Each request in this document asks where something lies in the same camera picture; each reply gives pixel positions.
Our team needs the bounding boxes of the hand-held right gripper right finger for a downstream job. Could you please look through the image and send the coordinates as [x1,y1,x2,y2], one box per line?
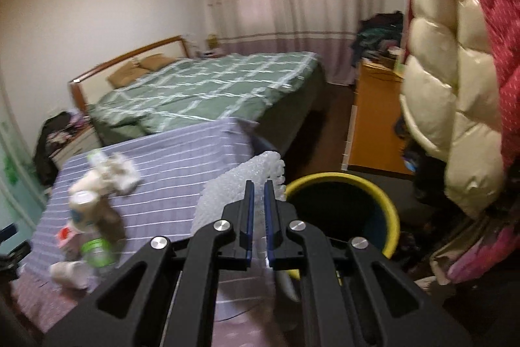
[264,180,474,347]

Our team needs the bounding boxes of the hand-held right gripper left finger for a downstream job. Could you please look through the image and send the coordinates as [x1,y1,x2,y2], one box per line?
[43,180,255,347]

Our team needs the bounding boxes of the clear bubble wrap sheet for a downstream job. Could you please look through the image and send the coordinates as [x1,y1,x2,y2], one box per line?
[191,151,303,303]

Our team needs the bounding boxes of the yellow rimmed dark bin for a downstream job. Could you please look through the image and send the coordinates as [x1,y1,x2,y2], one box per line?
[284,172,401,278]

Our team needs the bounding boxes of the red and white carton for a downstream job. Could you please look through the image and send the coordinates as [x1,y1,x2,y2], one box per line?
[55,219,88,250]

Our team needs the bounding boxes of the crushed white paper cup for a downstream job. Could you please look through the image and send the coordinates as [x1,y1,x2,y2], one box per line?
[49,261,92,288]

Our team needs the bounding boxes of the clear bottle with green label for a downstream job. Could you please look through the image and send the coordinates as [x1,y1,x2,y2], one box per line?
[79,237,118,274]

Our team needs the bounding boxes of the purple striped tablecloth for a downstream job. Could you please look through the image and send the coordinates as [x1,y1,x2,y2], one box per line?
[10,117,293,335]

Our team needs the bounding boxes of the brown crumpled paper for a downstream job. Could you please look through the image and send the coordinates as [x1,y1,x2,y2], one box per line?
[95,201,124,246]

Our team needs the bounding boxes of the white bedside table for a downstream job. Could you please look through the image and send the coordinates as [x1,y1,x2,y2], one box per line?
[51,125,102,169]

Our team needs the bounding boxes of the crumpled white tissue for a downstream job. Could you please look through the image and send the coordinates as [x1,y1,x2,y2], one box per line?
[87,152,141,197]

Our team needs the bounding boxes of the bed with green quilt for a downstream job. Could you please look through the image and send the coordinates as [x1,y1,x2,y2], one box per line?
[87,51,326,138]

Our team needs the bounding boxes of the wooden desk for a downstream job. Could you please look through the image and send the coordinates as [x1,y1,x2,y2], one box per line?
[341,60,417,179]

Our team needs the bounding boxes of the dark cloth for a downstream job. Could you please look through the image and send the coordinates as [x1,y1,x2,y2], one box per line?
[411,150,449,207]

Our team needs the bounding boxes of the tan pillow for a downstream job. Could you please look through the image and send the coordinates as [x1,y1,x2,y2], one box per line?
[106,62,147,89]
[138,53,177,72]

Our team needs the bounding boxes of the wooden bed headboard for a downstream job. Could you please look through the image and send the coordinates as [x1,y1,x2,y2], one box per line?
[68,35,191,116]

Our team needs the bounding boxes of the pile of dark clothes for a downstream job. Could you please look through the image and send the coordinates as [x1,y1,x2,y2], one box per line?
[349,10,407,67]

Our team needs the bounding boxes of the pink floral bag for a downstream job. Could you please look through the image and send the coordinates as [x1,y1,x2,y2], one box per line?
[431,225,520,287]

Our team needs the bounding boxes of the cream puffer jacket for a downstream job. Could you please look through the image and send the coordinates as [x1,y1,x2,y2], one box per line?
[400,0,506,220]

